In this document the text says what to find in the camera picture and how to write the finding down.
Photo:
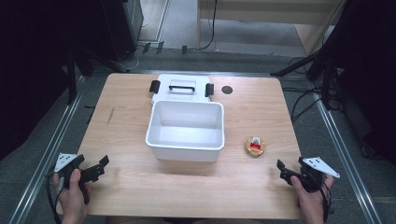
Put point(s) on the white box lid black latches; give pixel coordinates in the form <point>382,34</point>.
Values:
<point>183,95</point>

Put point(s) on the black round table grommet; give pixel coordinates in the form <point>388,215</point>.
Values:
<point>227,90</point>

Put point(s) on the light wooden furniture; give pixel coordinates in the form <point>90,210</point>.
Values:
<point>264,12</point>

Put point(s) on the small black floor plug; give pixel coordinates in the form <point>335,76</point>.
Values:
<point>184,49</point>

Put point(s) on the person's left hand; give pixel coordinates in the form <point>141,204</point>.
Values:
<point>73,199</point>

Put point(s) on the black cabinet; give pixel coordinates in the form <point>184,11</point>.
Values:
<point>124,28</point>

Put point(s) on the metal floor rail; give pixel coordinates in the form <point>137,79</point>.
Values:
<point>345,155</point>
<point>46,152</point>

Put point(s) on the white plastic storage box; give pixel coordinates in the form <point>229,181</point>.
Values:
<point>186,151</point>

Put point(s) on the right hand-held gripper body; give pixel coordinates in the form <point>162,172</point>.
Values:
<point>314,174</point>

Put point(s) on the black metal stand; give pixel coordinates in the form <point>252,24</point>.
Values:
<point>72,77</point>

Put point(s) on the person's right hand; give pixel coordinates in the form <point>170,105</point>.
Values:
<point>308,202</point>

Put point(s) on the black tripod stand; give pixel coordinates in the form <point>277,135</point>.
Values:
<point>323,62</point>

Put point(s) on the dark curtain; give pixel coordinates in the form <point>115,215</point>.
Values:
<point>28,77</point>
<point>373,77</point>

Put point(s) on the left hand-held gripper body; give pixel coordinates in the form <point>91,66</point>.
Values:
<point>67,161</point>

